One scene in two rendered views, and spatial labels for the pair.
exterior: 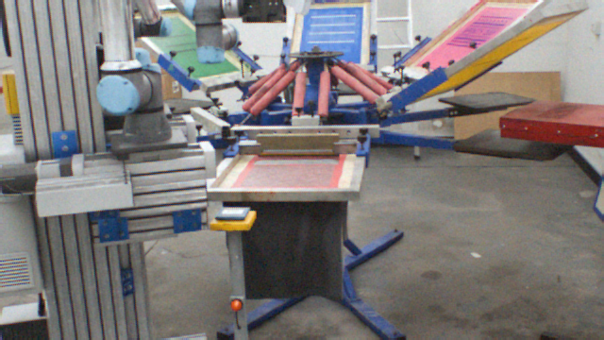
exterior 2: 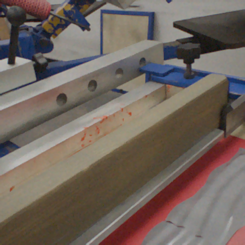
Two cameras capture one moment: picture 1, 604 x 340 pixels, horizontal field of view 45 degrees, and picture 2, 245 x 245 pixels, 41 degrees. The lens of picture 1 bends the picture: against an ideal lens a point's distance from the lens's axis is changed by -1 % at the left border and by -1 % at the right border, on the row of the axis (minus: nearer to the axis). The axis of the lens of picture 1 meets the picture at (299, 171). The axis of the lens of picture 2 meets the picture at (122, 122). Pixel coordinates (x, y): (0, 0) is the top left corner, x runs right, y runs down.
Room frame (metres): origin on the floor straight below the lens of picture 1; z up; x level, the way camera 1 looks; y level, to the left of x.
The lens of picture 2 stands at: (2.91, 0.24, 1.22)
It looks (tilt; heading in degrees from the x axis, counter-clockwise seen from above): 28 degrees down; 308
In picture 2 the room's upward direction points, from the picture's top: 7 degrees counter-clockwise
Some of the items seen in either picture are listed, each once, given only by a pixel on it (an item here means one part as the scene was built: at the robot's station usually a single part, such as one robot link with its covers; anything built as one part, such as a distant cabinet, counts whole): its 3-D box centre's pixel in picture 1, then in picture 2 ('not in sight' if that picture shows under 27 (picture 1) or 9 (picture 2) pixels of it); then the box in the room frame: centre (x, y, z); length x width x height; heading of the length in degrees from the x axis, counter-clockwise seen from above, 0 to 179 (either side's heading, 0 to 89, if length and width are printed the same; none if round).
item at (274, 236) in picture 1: (283, 247); not in sight; (2.59, 0.07, 0.74); 0.45 x 0.03 x 0.43; 82
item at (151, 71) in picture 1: (142, 84); not in sight; (2.22, 0.47, 1.42); 0.13 x 0.12 x 0.14; 169
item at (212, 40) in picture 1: (211, 42); not in sight; (2.06, 0.23, 1.56); 0.11 x 0.08 x 0.11; 169
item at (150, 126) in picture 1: (145, 122); not in sight; (2.23, 0.46, 1.31); 0.15 x 0.15 x 0.10
